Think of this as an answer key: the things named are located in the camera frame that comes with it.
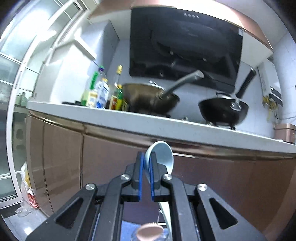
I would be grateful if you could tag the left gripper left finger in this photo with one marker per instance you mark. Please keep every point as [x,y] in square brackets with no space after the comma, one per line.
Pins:
[137,177]

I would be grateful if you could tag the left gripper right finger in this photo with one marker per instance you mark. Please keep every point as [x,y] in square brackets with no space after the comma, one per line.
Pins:
[159,193]

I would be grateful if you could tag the light blue ceramic spoon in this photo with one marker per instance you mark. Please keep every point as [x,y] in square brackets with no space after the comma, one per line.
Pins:
[163,153]

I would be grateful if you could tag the blue towel mat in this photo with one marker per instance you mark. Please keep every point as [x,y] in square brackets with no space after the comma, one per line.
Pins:
[127,229]

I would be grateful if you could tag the brown lower cabinets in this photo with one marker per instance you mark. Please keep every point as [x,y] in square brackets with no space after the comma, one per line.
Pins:
[95,178]

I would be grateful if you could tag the small green sauce bottle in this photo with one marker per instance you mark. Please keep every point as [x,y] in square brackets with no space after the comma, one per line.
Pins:
[121,104]

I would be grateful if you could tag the bronze wok with lid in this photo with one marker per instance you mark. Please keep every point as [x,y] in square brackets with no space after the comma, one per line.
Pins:
[153,98]

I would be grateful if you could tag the tall yellow cap bottle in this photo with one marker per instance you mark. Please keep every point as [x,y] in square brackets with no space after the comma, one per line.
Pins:
[113,97]

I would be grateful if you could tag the green cap oil bottle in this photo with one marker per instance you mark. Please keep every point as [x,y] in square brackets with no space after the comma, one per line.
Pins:
[90,94]

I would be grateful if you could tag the white blue label bottle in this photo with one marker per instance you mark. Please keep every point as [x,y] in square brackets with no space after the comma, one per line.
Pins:
[102,93]

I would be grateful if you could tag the black wok with lid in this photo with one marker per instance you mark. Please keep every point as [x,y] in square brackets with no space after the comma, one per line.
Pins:
[227,111]

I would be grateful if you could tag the white plastic bag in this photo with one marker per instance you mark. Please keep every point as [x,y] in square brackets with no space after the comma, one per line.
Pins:
[28,203]

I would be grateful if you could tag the white storage box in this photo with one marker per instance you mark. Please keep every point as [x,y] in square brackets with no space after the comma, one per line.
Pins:
[64,76]

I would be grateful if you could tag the pink rice cooker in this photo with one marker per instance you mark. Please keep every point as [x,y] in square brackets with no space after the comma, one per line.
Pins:
[285,132]

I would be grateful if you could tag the black range hood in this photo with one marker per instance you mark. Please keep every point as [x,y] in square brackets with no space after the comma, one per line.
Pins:
[169,43]

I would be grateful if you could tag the white gas water heater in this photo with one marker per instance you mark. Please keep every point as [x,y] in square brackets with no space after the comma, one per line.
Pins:
[269,82]

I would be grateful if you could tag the glass sliding door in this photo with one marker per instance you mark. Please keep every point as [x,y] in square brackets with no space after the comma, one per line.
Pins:
[25,43]

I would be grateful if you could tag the clear utensil holder with wire rack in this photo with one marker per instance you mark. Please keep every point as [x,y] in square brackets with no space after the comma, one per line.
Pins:
[165,236]

